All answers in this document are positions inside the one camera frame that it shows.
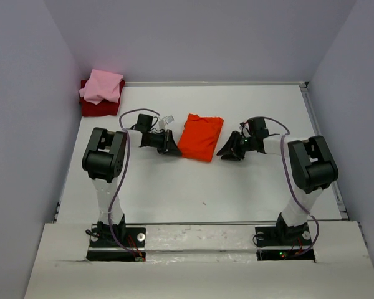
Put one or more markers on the orange t shirt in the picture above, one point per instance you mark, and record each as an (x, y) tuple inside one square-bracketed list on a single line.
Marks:
[(199, 137)]

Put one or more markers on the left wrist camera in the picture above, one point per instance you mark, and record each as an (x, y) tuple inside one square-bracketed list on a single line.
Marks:
[(164, 122)]

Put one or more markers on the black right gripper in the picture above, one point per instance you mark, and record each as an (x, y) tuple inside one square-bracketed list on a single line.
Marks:
[(230, 146)]

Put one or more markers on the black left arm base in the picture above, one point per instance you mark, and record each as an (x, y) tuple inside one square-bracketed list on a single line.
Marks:
[(106, 249)]

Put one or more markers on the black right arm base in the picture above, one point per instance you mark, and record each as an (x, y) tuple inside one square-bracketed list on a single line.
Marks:
[(271, 247)]

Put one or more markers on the pink folded t shirt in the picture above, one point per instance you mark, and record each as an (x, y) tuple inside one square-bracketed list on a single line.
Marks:
[(102, 85)]

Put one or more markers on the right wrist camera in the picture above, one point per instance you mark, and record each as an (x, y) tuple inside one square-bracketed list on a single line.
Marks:
[(245, 128)]

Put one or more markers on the dark red folded t shirt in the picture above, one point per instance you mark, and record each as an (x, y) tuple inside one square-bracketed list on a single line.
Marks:
[(104, 108)]

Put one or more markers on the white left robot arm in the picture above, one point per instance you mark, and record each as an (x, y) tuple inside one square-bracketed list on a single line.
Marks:
[(106, 160)]

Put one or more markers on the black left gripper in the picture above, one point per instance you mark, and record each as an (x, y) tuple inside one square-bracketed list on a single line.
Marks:
[(168, 146)]

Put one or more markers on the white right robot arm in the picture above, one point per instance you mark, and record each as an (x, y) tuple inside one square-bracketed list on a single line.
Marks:
[(309, 169)]

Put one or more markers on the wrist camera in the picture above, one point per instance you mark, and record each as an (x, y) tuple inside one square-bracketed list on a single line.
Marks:
[(245, 128), (164, 122)]

